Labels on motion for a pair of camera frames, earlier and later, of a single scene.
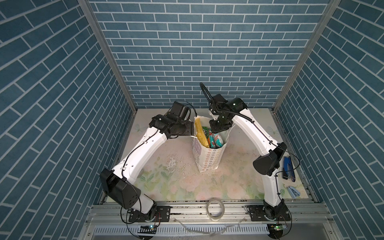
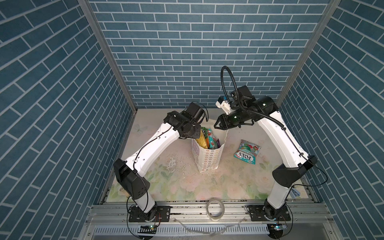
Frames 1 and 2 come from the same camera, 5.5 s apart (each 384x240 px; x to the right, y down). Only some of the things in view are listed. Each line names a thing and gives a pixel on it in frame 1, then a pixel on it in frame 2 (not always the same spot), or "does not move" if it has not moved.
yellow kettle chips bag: (199, 133) does not move
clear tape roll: (212, 218) does not move
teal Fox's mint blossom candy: (218, 140) → (247, 152)
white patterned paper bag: (207, 159) does not move
